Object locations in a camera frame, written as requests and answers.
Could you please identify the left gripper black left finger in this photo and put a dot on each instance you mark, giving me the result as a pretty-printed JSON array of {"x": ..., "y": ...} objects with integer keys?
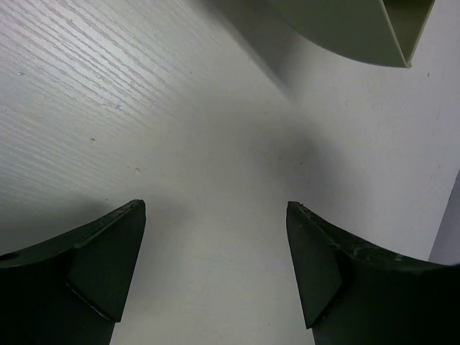
[{"x": 72, "y": 288}]

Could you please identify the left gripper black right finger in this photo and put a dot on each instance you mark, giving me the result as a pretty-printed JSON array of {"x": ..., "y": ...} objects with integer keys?
[{"x": 355, "y": 292}]

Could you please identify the grey-green organizer drawer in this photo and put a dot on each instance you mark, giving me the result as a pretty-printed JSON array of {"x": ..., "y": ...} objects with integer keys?
[{"x": 375, "y": 32}]

